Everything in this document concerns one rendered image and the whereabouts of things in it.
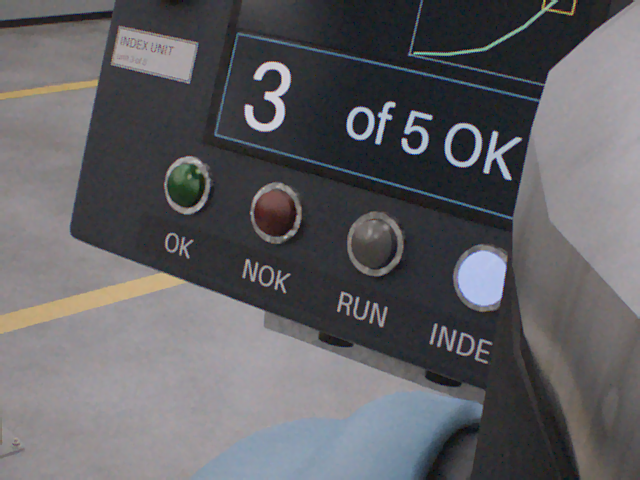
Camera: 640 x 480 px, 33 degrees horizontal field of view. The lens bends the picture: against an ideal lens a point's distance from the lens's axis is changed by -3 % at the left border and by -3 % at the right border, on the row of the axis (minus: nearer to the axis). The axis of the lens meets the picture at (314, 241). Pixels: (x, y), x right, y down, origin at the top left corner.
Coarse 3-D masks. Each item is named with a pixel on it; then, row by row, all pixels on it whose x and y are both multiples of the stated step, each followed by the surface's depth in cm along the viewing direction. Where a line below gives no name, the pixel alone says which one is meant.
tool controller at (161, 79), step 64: (128, 0) 53; (192, 0) 51; (256, 0) 49; (320, 0) 47; (384, 0) 46; (448, 0) 44; (512, 0) 43; (576, 0) 41; (128, 64) 53; (192, 64) 51; (384, 64) 46; (448, 64) 44; (512, 64) 43; (128, 128) 53; (192, 128) 51; (320, 128) 47; (384, 128) 46; (448, 128) 44; (512, 128) 43; (128, 192) 53; (256, 192) 49; (320, 192) 47; (384, 192) 46; (448, 192) 44; (512, 192) 43; (128, 256) 53; (192, 256) 51; (256, 256) 49; (320, 256) 47; (448, 256) 44; (320, 320) 48; (384, 320) 46; (448, 320) 44; (448, 384) 51
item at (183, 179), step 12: (192, 156) 51; (180, 168) 50; (192, 168) 50; (204, 168) 50; (168, 180) 51; (180, 180) 50; (192, 180) 50; (204, 180) 50; (168, 192) 51; (180, 192) 50; (192, 192) 50; (204, 192) 50; (180, 204) 51; (192, 204) 50; (204, 204) 50
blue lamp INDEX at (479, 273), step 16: (464, 256) 44; (480, 256) 43; (496, 256) 43; (464, 272) 43; (480, 272) 43; (496, 272) 43; (464, 288) 43; (480, 288) 43; (496, 288) 43; (480, 304) 43; (496, 304) 43
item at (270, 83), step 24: (240, 48) 49; (264, 48) 49; (288, 48) 48; (312, 48) 47; (240, 72) 49; (264, 72) 49; (288, 72) 48; (312, 72) 47; (240, 96) 49; (264, 96) 49; (288, 96) 48; (312, 96) 47; (216, 120) 50; (240, 120) 49; (264, 120) 49; (288, 120) 48; (312, 120) 47; (240, 144) 49; (264, 144) 49; (288, 144) 48
